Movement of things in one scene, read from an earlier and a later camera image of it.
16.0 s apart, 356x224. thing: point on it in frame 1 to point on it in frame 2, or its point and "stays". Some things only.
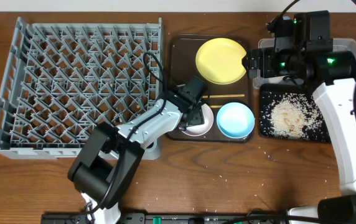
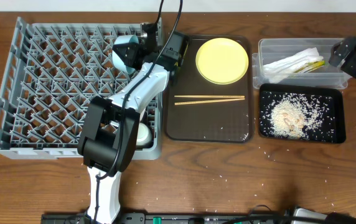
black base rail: [173, 218] stays
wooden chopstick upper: [223, 96] stays
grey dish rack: [62, 79] stays
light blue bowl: [235, 120] to [122, 40]
